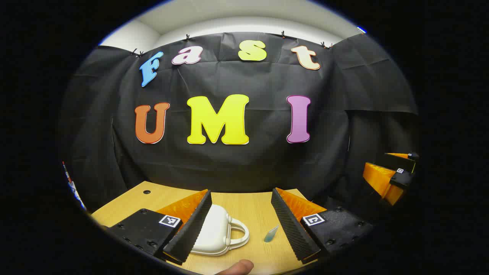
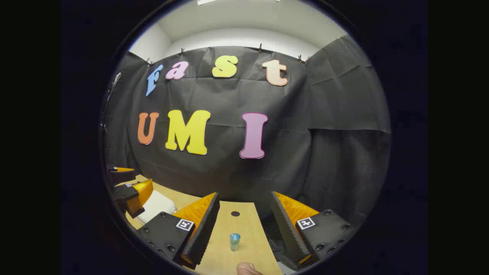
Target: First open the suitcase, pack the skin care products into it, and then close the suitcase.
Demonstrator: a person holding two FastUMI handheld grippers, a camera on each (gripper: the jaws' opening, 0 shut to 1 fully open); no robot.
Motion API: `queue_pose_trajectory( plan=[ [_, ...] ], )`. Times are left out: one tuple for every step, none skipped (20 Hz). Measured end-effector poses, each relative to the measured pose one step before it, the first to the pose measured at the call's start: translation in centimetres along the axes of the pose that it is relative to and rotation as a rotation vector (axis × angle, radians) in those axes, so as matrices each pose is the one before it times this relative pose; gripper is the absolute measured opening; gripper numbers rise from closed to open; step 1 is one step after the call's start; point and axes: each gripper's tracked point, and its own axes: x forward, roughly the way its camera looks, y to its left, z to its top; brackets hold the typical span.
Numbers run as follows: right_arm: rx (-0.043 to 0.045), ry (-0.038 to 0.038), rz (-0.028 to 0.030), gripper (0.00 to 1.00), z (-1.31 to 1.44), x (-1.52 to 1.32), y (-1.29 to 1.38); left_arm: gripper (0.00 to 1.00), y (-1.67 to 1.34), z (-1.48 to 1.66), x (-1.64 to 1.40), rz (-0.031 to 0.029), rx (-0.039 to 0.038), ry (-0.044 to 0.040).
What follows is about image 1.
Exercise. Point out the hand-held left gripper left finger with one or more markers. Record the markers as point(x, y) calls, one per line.
point(191, 229)

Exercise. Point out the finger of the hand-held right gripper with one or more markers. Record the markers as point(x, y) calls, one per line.
point(405, 161)
point(382, 179)

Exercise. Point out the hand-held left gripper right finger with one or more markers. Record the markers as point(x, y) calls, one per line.
point(292, 229)

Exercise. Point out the pale blue skincare tube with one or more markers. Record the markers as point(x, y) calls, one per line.
point(270, 235)

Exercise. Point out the black backdrop cloth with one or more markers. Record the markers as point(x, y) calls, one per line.
point(248, 164)

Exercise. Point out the colourful printed banner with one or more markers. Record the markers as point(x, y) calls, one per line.
point(72, 187)

